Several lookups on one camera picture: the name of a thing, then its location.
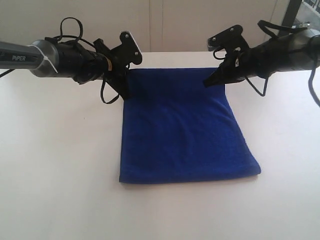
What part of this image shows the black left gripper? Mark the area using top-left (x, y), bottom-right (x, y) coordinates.
top-left (56, 38), bottom-right (131, 100)

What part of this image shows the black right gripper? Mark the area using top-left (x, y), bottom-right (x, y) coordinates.
top-left (203, 39), bottom-right (283, 88)

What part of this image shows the blue microfiber towel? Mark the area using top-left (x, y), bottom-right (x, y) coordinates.
top-left (119, 67), bottom-right (261, 185)

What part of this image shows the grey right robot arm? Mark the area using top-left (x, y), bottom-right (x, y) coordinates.
top-left (203, 25), bottom-right (320, 87)

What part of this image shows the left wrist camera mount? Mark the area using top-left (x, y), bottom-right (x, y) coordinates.
top-left (111, 31), bottom-right (143, 66)

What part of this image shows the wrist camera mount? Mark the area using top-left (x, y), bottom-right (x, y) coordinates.
top-left (111, 31), bottom-right (143, 66)
top-left (207, 24), bottom-right (250, 53)

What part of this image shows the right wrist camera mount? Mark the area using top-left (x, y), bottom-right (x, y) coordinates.
top-left (207, 24), bottom-right (250, 53)

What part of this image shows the black right camera cable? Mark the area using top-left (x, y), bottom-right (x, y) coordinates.
top-left (212, 19), bottom-right (320, 107)

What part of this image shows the black window frame post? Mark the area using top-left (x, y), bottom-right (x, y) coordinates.
top-left (281, 0), bottom-right (302, 28)

